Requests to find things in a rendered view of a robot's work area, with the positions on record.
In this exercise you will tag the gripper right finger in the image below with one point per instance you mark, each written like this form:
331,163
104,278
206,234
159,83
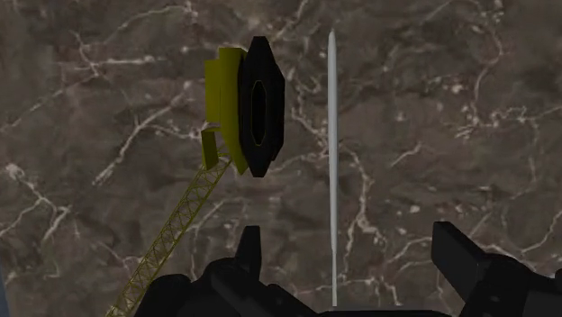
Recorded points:
487,274

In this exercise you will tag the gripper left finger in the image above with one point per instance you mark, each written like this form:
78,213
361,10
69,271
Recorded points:
239,287

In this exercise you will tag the thin grey stick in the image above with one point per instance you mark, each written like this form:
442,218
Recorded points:
333,167

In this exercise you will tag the yellow toy crane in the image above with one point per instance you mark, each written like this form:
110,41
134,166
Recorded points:
246,105

